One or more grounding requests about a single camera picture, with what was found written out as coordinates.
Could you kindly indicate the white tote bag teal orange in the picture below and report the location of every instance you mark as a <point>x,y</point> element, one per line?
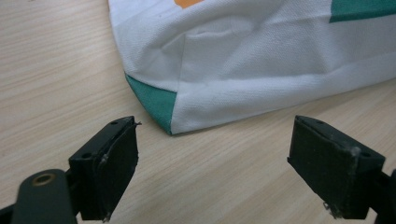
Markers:
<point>249,62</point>

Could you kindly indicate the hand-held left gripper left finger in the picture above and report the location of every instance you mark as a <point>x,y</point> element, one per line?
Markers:
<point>109,168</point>

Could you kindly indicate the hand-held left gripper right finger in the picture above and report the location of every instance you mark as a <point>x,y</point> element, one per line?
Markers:
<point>330,168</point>

